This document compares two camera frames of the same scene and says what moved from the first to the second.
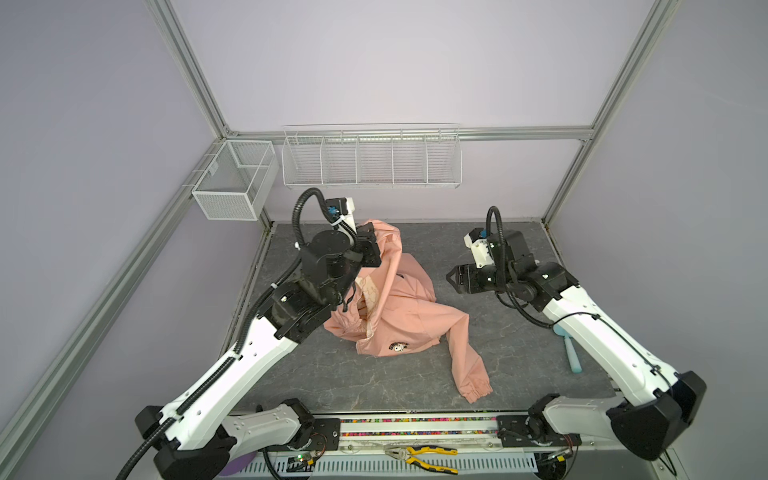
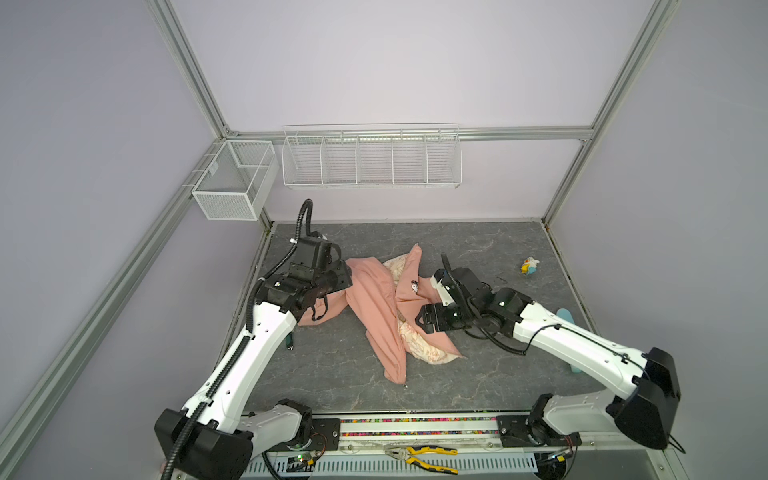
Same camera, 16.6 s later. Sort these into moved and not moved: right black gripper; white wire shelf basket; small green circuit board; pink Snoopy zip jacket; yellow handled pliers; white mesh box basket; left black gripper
Moved: left black gripper; right black gripper; pink Snoopy zip jacket
Not moved: white mesh box basket; small green circuit board; white wire shelf basket; yellow handled pliers
